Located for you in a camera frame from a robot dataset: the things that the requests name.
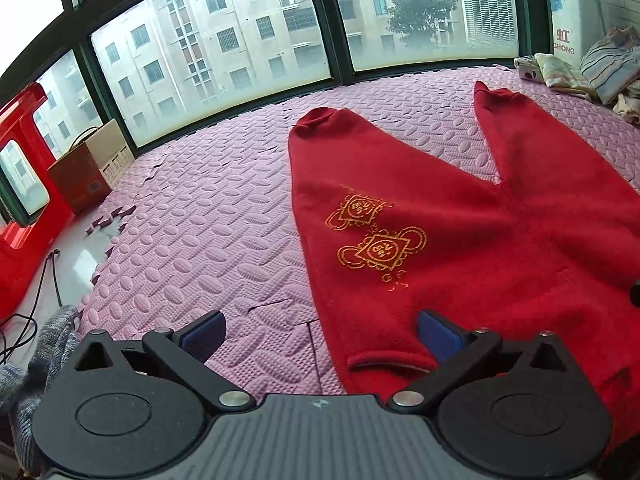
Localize pink foam puzzle mat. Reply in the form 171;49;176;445
75;65;640;396

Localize grey knitted cloth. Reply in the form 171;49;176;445
0;305;83;478

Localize red pants with gold embroidery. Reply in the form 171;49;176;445
287;80;640;476

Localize brown cardboard box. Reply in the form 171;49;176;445
47;119;135;215

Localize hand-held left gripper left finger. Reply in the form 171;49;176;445
74;309;254;414

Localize red plastic chair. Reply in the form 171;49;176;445
0;82;76;321

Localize yellow green striped cloth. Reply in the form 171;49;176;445
534;52;596;98

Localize blue striped cloth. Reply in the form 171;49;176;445
580;27;640;106

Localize white louvred panel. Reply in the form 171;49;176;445
456;0;518;47

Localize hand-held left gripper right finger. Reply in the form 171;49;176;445
387;309;572;414

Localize black power cable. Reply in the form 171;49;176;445
0;249;63;361

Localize beige apartment building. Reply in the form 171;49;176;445
35;0;461;146

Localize white patterned cloth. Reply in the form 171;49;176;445
515;55;543;81

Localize green tree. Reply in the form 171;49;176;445
387;0;458;46

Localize dark green window frame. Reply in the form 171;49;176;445
0;0;546;226

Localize cream cloth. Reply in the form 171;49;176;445
612;92;640;126

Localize white carton with red print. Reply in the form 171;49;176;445
544;0;608;60

